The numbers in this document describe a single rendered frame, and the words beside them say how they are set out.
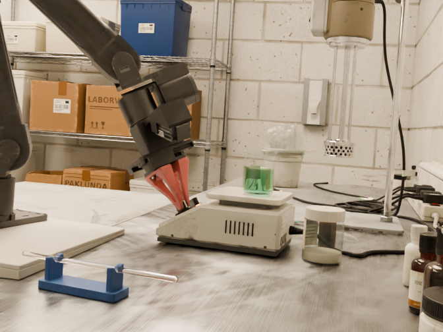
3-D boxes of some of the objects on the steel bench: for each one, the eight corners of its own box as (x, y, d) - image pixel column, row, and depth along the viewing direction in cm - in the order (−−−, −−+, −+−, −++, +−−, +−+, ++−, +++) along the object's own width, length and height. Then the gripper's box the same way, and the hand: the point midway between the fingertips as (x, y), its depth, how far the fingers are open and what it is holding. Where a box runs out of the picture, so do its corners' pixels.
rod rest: (36, 288, 64) (37, 257, 64) (55, 281, 67) (57, 251, 67) (113, 304, 61) (115, 270, 60) (130, 295, 64) (131, 263, 64)
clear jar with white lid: (347, 261, 87) (351, 209, 87) (333, 268, 82) (337, 213, 82) (310, 253, 91) (314, 203, 90) (295, 260, 86) (298, 207, 85)
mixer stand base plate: (253, 220, 119) (253, 215, 119) (267, 207, 138) (268, 203, 138) (404, 235, 112) (404, 230, 112) (397, 220, 132) (397, 215, 132)
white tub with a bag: (281, 189, 183) (285, 121, 181) (251, 183, 194) (255, 120, 192) (311, 188, 191) (316, 124, 190) (281, 182, 203) (285, 122, 201)
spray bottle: (416, 201, 172) (419, 166, 171) (403, 199, 173) (406, 165, 173) (418, 200, 175) (421, 165, 174) (405, 199, 177) (408, 164, 176)
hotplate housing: (153, 243, 91) (156, 193, 91) (183, 230, 104) (186, 186, 103) (292, 261, 85) (296, 207, 84) (306, 245, 97) (309, 198, 97)
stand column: (380, 222, 122) (408, -120, 116) (379, 220, 124) (407, -114, 119) (393, 223, 121) (422, -120, 116) (392, 221, 124) (421, -115, 118)
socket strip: (421, 221, 132) (423, 202, 132) (407, 201, 171) (409, 186, 171) (447, 223, 131) (449, 205, 131) (426, 203, 170) (428, 188, 169)
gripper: (163, 121, 100) (200, 202, 99) (111, 138, 94) (150, 224, 93) (178, 107, 94) (219, 192, 93) (124, 124, 89) (166, 215, 88)
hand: (182, 203), depth 93 cm, fingers closed, pressing on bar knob
